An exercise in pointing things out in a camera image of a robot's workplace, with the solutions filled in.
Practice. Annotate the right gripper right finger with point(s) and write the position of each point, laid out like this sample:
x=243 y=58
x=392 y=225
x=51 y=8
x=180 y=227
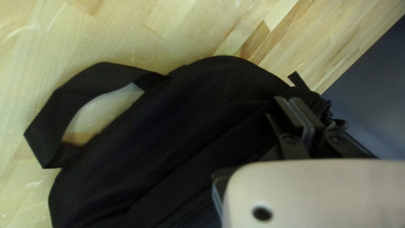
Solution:
x=341 y=145

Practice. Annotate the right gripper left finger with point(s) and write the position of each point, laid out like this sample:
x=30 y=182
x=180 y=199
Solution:
x=292 y=136

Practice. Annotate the black backpack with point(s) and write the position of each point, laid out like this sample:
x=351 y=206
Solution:
x=158 y=126

